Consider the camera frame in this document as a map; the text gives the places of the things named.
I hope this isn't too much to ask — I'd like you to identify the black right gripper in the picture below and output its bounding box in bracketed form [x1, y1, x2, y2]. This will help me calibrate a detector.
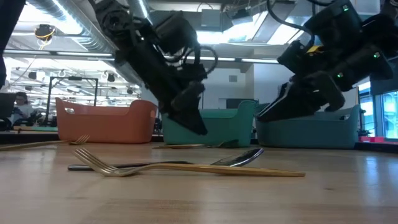
[256, 40, 346, 123]

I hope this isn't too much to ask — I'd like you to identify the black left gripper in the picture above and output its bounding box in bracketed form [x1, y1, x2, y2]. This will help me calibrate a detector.
[114, 40, 208, 136]

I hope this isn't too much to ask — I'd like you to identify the gold fork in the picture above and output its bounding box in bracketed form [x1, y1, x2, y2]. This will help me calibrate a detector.
[71, 148, 306, 179]
[0, 134, 91, 152]
[151, 140, 225, 149]

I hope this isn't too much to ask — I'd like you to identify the green plastic bin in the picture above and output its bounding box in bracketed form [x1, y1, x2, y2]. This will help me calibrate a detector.
[161, 100, 257, 147]

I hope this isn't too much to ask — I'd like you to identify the blue-grey plastic bin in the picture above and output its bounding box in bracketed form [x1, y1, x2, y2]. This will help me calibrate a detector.
[255, 104, 361, 149]

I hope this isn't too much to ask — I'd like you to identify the dark cabinet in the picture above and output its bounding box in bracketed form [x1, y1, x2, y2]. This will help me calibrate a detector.
[226, 98, 249, 110]

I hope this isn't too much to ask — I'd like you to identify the long ceiling light strip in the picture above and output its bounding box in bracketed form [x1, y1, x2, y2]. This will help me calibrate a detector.
[183, 55, 280, 65]

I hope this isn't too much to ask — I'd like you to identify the orange plastic bin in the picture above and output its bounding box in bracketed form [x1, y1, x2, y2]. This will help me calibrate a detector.
[55, 97, 158, 144]

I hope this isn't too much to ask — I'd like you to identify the red box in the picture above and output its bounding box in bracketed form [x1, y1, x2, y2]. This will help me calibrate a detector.
[359, 136, 386, 144]

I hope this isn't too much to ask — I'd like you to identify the person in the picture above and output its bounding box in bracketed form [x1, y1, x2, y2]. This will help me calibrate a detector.
[11, 91, 34, 125]

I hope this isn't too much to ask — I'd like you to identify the dark monitor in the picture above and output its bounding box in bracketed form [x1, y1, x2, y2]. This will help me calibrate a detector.
[0, 92, 17, 131]

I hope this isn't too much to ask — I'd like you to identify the silver ceiling duct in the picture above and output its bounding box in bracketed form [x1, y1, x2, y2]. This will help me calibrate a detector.
[127, 0, 155, 26]

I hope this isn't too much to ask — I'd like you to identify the black frame stand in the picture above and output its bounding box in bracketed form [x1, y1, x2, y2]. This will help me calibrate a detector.
[45, 76, 100, 127]

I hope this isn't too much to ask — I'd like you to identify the hanging yellow cable reel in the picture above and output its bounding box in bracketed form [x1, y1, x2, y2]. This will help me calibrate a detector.
[34, 24, 56, 41]

